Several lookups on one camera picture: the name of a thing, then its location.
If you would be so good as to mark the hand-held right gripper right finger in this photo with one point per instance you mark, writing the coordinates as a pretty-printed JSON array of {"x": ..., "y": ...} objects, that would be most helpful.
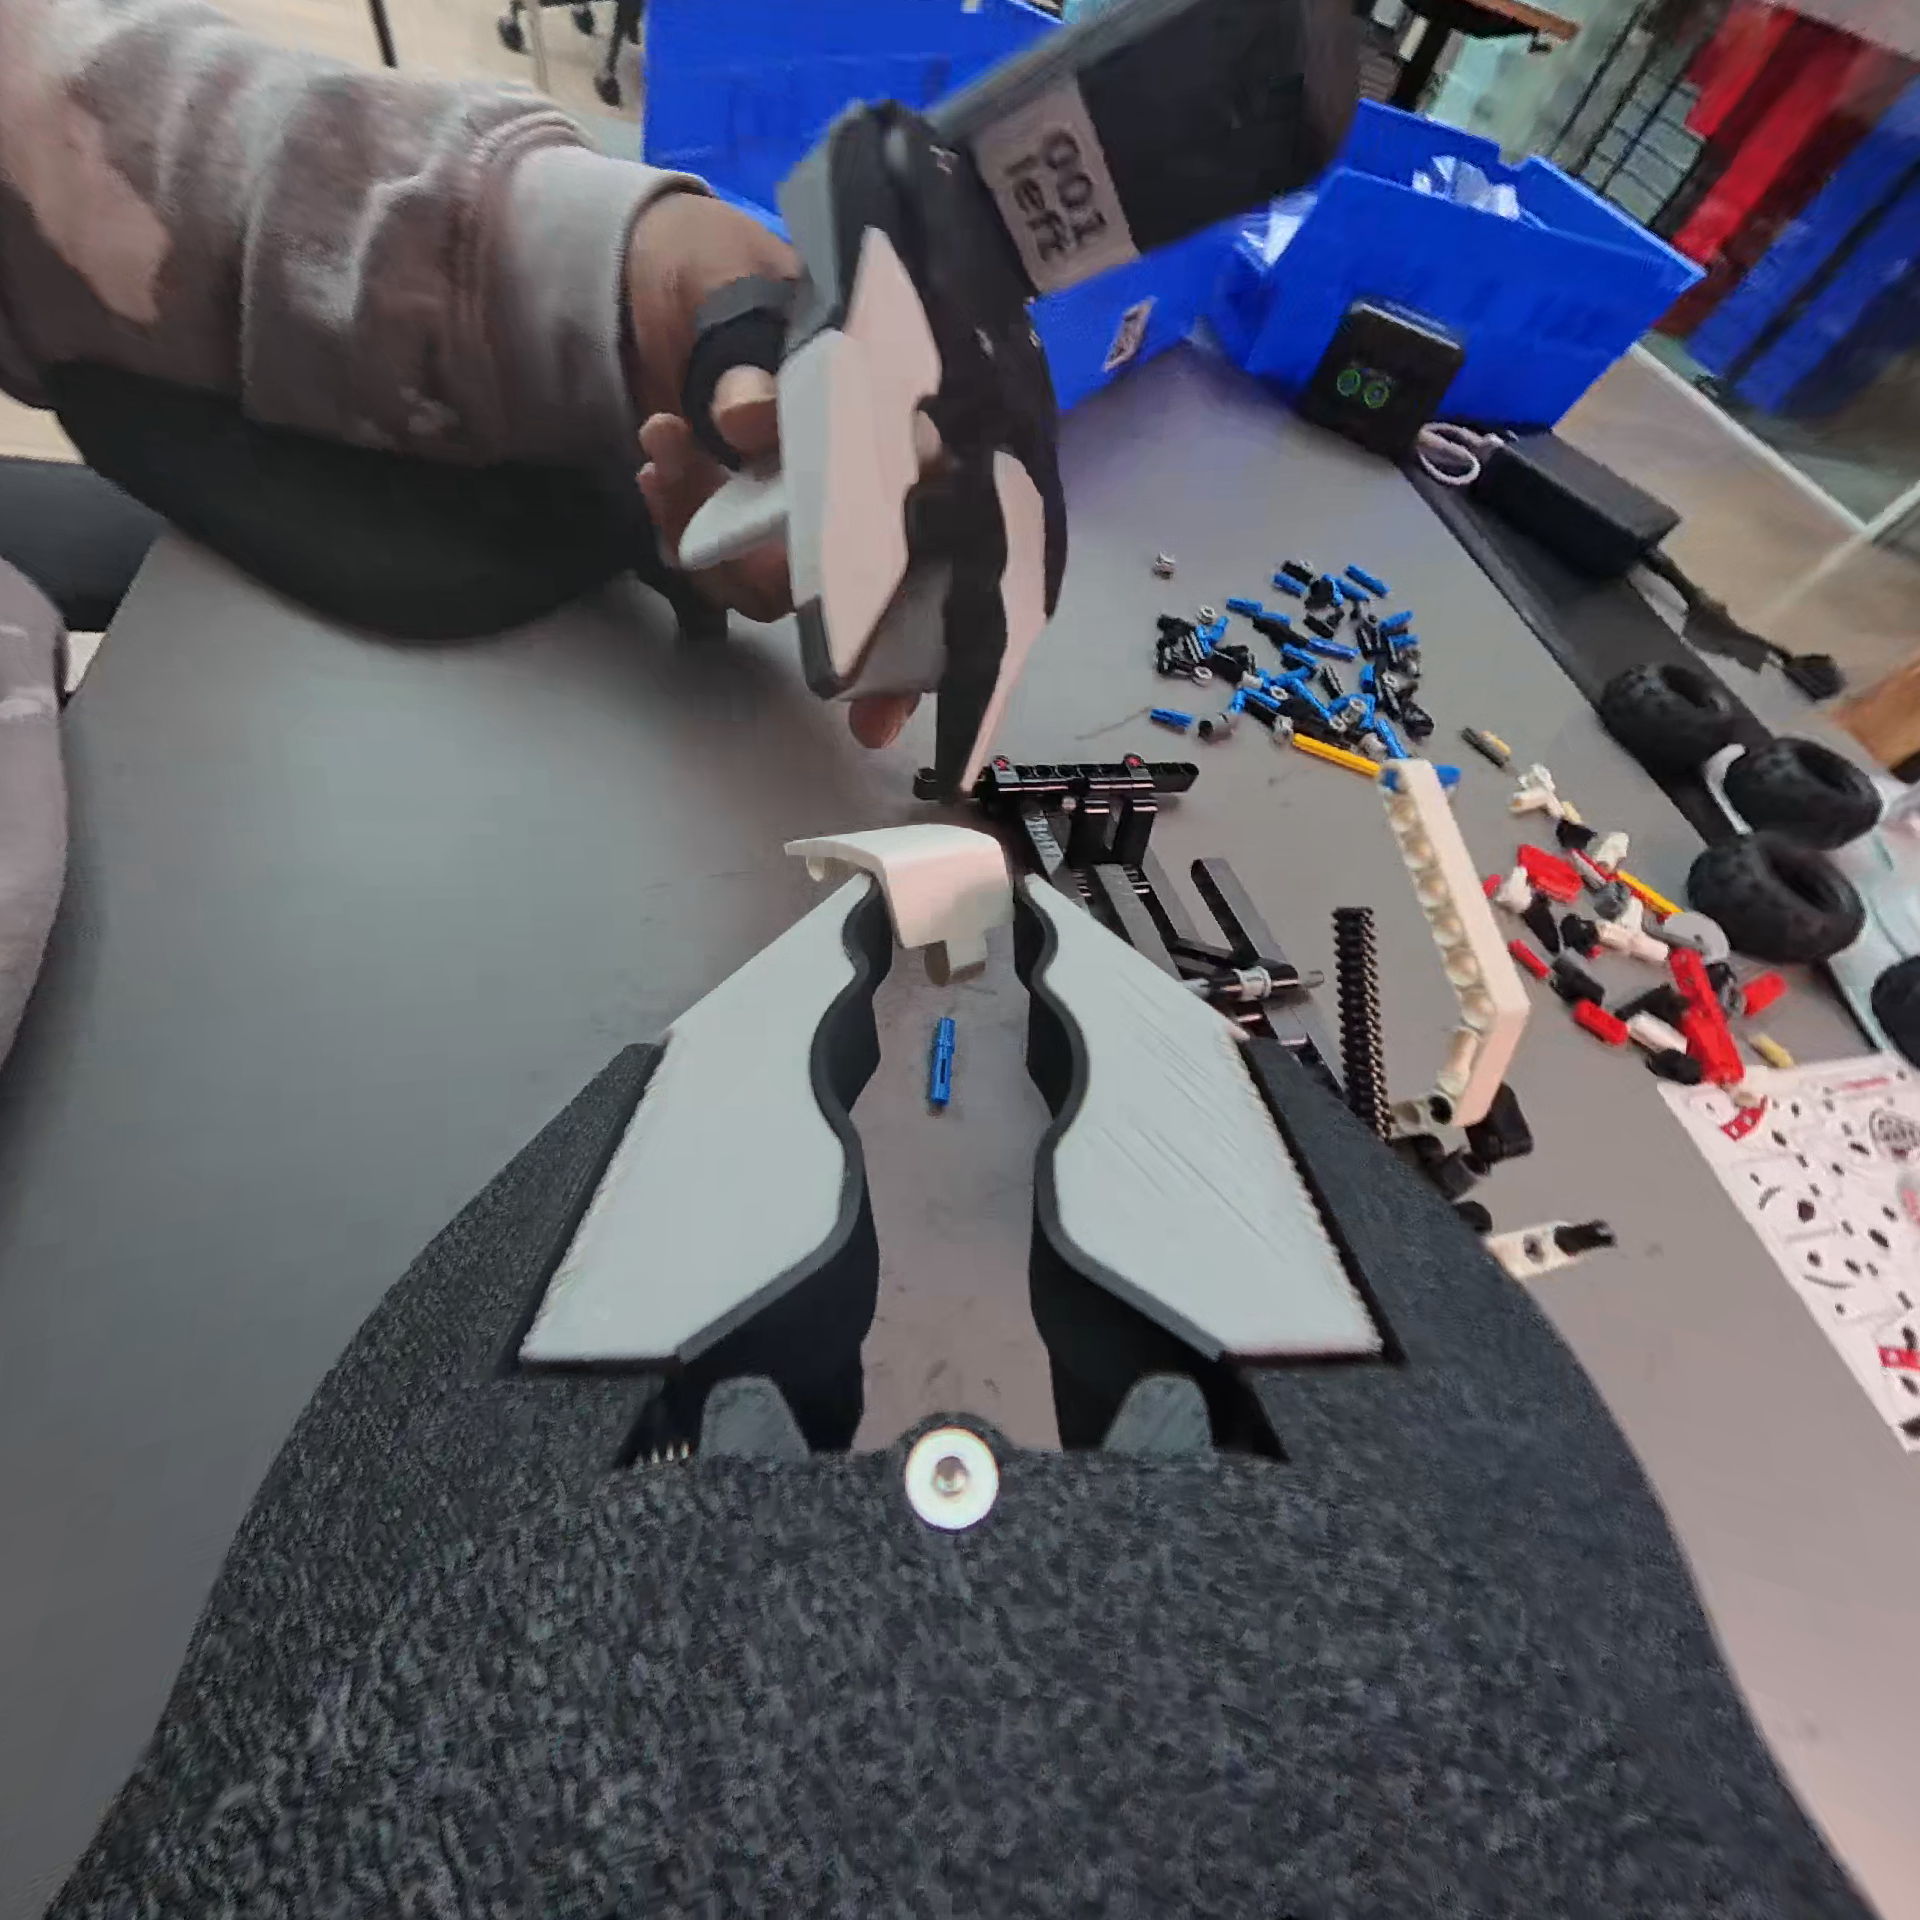
[{"x": 1200, "y": 1185}]

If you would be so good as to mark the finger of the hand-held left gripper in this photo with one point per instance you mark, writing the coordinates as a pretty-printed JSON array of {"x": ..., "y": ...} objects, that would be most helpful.
[
  {"x": 854, "y": 525},
  {"x": 1021, "y": 570}
]

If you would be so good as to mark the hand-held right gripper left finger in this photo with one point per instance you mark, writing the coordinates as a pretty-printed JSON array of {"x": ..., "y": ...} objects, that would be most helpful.
[{"x": 704, "y": 1185}]

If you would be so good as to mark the blue toy pin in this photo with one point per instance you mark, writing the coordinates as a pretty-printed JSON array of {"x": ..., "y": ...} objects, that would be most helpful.
[{"x": 943, "y": 1062}]

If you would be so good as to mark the grey black toy chassis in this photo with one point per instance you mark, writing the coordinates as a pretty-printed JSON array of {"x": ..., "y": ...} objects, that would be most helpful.
[{"x": 1110, "y": 855}]

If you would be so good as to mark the white curved toy panel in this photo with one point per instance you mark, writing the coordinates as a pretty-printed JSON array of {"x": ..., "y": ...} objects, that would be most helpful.
[{"x": 939, "y": 878}]

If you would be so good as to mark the white bent toy beam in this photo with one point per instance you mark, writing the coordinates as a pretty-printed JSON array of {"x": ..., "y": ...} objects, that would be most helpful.
[{"x": 1462, "y": 930}]

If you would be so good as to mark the person's left forearm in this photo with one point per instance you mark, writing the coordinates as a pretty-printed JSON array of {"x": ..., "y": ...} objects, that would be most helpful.
[{"x": 301, "y": 225}]

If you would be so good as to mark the grey desk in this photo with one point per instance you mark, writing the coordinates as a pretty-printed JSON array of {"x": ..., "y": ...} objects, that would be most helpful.
[{"x": 375, "y": 901}]

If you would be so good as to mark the black desk mat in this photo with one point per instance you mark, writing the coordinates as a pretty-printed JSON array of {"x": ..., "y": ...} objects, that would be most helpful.
[{"x": 1545, "y": 630}]

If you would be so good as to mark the person's left hand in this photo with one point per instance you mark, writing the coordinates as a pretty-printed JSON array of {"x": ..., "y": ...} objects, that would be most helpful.
[{"x": 675, "y": 301}]

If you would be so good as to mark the black sensor box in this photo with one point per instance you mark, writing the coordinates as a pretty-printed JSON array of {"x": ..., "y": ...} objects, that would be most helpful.
[{"x": 1381, "y": 383}]

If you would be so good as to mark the pile of blue black pins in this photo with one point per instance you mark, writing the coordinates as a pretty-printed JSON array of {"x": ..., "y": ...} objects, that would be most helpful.
[{"x": 1335, "y": 752}]

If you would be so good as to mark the blue labelled storage bin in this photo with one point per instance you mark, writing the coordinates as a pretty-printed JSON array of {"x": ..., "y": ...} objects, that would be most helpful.
[{"x": 750, "y": 60}]

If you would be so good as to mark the pile of red white pieces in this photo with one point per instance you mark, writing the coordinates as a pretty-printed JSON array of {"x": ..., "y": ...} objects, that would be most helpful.
[{"x": 1702, "y": 1021}]

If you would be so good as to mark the black power adapter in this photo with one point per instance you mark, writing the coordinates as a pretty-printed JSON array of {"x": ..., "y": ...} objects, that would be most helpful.
[{"x": 1575, "y": 503}]

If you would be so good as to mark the toy sticker sheet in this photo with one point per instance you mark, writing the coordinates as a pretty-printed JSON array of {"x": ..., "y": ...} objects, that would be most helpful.
[{"x": 1815, "y": 1200}]

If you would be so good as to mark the black toy tyre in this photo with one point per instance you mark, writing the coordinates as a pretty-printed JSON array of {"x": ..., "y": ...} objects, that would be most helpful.
[
  {"x": 1808, "y": 794},
  {"x": 1898, "y": 1012},
  {"x": 1665, "y": 721},
  {"x": 1778, "y": 901}
]

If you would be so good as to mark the white book stand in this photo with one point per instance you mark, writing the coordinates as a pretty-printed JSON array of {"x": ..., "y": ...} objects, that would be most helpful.
[{"x": 1893, "y": 901}]

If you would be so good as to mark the person's grey printed sweatshirt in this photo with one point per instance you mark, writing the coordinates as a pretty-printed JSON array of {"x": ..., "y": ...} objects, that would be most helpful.
[{"x": 27, "y": 780}]

